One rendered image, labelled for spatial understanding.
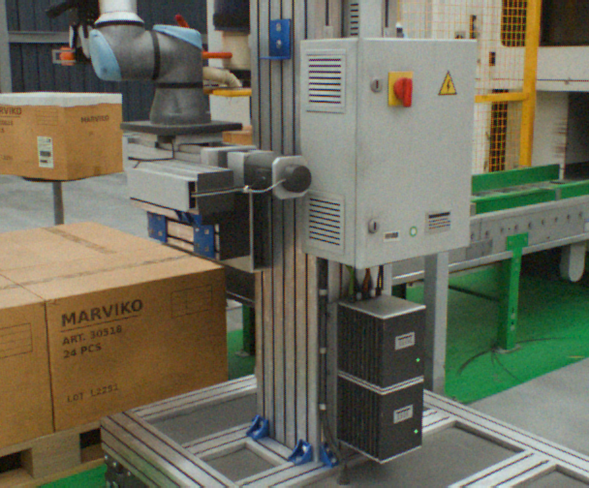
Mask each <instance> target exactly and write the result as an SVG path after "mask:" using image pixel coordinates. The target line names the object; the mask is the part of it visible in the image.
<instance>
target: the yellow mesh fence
mask: <svg viewBox="0 0 589 488"><path fill-rule="evenodd" d="M513 1H517V8H514V7H513ZM518 1H522V10H523V1H524V0H512V8H509V0H508V7H507V8H506V9H518ZM541 1H542V0H527V8H528V9H525V10H528V13H527V16H520V17H521V24H517V18H516V24H512V18H511V28H512V26H513V25H516V29H517V25H521V28H522V25H526V26H527V31H526V32H503V33H525V44H526V48H525V51H524V62H525V67H524V70H523V80H524V85H523V86H521V87H523V88H522V93H518V91H517V93H501V94H489V93H488V94H484V89H488V88H480V84H479V88H475V89H479V94H478V95H475V103H488V104H484V105H493V107H494V102H498V107H499V102H502V103H500V104H503V108H504V104H508V106H509V104H510V103H509V101H512V104H513V101H517V103H523V104H522V106H521V109H515V110H516V117H512V113H511V122H512V119H513V118H516V120H517V118H519V117H517V111H518V110H521V116H522V122H521V124H520V132H518V133H520V134H521V139H516V129H515V140H520V142H519V153H520V154H516V155H520V158H519V162H514V163H518V164H519V165H522V166H530V167H531V166H532V156H533V138H534V121H535V104H536V87H537V69H538V53H539V35H540V18H541ZM399 3H402V20H399ZM403 3H407V2H403V1H402V2H399V0H398V12H397V20H398V22H399V21H402V26H403V21H408V29H403V30H408V37H409V21H416V20H409V18H408V20H403ZM412 4H415V11H414V12H404V13H415V14H416V13H420V20H421V4H425V3H421V0H420V3H416V0H415V3H412ZM416 4H420V12H416ZM430 5H432V13H428V12H427V1H426V21H425V22H426V24H427V22H432V26H433V22H438V25H439V22H444V21H439V14H442V13H439V5H443V4H430ZM433 5H438V13H433ZM450 6H455V8H456V6H461V5H456V0H455V5H451V4H450V0H449V14H450V15H460V22H455V19H454V36H455V23H460V27H461V23H471V30H472V23H474V22H472V16H471V22H461V15H465V14H462V13H461V10H460V14H451V13H450ZM467 7H477V14H476V16H477V18H478V7H480V6H478V5H477V6H473V0H472V6H467V1H466V16H467ZM427 14H432V21H427ZM433 14H438V21H433ZM482 16H483V14H481V27H482ZM496 16H497V23H487V21H486V23H484V24H486V31H477V27H476V31H466V26H465V31H461V32H465V40H466V32H476V39H477V32H486V34H487V32H488V31H487V24H502V25H503V16H510V15H503V14H502V15H498V12H497V15H496ZM498 16H501V17H502V23H498ZM523 17H526V24H522V18H523ZM479 41H480V47H477V48H480V49H482V48H485V56H486V49H487V48H490V62H491V49H492V48H512V41H515V47H516V41H520V46H521V35H520V40H517V39H516V36H515V40H512V36H511V39H510V40H507V37H506V39H505V40H502V33H501V40H497V31H496V40H492V27H491V40H482V39H481V36H480V40H479ZM481 41H496V44H497V41H501V45H502V41H506V47H486V42H485V47H481ZM507 41H511V47H507ZM476 65H480V73H481V65H484V79H485V73H489V84H490V73H512V72H490V71H489V72H486V71H485V65H500V67H501V65H505V69H506V65H510V66H511V56H510V64H506V56H505V64H501V53H500V64H496V52H495V64H481V60H480V63H479V64H476ZM495 80H499V87H497V88H504V89H505V88H512V87H510V80H513V86H514V75H513V79H510V76H509V79H505V77H504V79H500V76H499V79H495V75H494V87H495ZM500 80H503V81H504V87H500ZM505 80H508V81H509V87H505ZM480 89H483V94H480ZM505 101H508V102H507V103H504V102H505ZM519 101H523V102H519ZM489 102H493V104H490V103H489ZM499 119H502V126H498V115H497V128H498V127H502V128H503V127H505V126H503V119H507V126H508V115H507V118H503V116H502V118H499ZM492 263H496V262H494V261H492V262H489V263H484V264H480V265H476V266H472V267H468V268H464V269H459V270H455V271H451V272H449V274H451V273H456V272H460V271H464V270H468V269H472V268H476V267H481V266H485V265H489V264H492Z"/></svg>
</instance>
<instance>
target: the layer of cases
mask: <svg viewBox="0 0 589 488"><path fill-rule="evenodd" d="M227 381H228V344H227V305H226V267H225V266H223V265H220V264H218V263H215V262H212V261H209V260H206V259H201V258H198V257H195V256H192V255H189V254H186V253H183V252H180V251H177V250H174V249H172V248H169V247H166V246H163V245H161V244H158V243H155V242H152V241H149V240H146V239H143V238H140V237H137V236H134V235H132V234H129V233H126V232H123V231H120V230H117V229H112V228H109V227H106V226H104V225H101V224H98V223H95V222H92V221H90V222H83V223H75V224H68V225H61V226H53V227H46V228H38V229H25V230H17V231H10V232H2V233H0V448H3V447H6V446H10V445H13V444H17V443H20V442H26V441H30V440H33V439H37V438H39V437H43V436H46V435H49V434H53V433H54V431H55V432H60V431H63V430H67V429H70V428H74V427H77V426H80V425H83V424H87V423H90V422H94V421H97V420H100V418H101V417H104V416H108V415H111V414H115V413H118V412H124V411H127V410H131V409H134V408H138V407H141V406H145V405H148V404H152V403H155V402H159V401H162V400H166V399H169V398H172V397H175V396H179V395H182V394H186V393H189V392H193V391H197V390H200V389H204V388H207V387H210V386H213V385H217V384H220V383H224V382H227Z"/></svg>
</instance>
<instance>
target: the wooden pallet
mask: <svg viewBox="0 0 589 488"><path fill-rule="evenodd" d="M100 427H101V426H100V420H97V421H94V422H90V423H87V424H83V425H80V426H77V427H74V428H70V429H67V430H63V431H60V432H55V431H54V433H53V434H49V435H46V436H43V437H39V438H37V439H33V440H30V441H26V442H20V443H17V444H13V445H10V446H6V447H3V448H0V457H1V456H4V455H8V454H11V453H14V452H18V451H20V457H21V468H18V469H15V470H12V471H8V472H5V473H0V488H32V487H35V486H38V485H42V484H45V483H48V482H51V481H53V480H56V479H59V478H62V477H65V476H68V475H71V474H74V473H80V472H83V471H86V470H89V469H92V468H95V467H98V466H101V465H104V463H105V457H104V450H103V449H102V443H98V444H94V445H91V446H88V447H85V448H82V449H80V438H79V433H83V432H86V431H90V430H93V429H96V428H100Z"/></svg>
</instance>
